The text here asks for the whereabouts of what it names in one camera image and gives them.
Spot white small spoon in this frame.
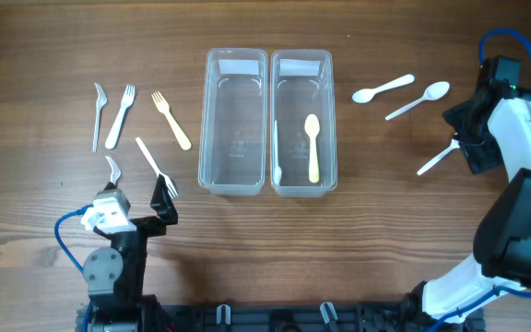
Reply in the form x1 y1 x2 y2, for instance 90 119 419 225
417 138 460 176

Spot white slim spoon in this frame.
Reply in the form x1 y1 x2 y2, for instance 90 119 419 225
385 81 450 121

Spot white thick-handled spoon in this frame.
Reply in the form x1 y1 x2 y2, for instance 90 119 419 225
352 74 415 103

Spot yellow plastic spoon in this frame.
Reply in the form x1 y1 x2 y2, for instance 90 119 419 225
304 113 320 184

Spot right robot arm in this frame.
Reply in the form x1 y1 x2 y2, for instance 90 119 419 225
420 97 531 325

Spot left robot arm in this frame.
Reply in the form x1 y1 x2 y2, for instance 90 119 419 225
76 175 178 331

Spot left clear plastic container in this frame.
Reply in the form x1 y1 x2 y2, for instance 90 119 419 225
198 48 268 196

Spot clear plastic container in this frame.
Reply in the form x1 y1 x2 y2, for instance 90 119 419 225
198 48 268 196
270 49 338 198

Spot right clear plastic container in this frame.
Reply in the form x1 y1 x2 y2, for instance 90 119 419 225
270 49 338 198

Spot white slim plastic fork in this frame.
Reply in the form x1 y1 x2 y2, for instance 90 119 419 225
136 137 179 199

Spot thin clear plastic fork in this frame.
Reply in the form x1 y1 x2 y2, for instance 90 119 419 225
92 83 108 153

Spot beige wooden fork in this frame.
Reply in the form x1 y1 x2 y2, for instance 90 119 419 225
151 91 192 150

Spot left blue cable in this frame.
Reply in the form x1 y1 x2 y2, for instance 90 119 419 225
53 207 95 274

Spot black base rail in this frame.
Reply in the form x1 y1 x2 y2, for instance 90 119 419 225
76 294 486 332

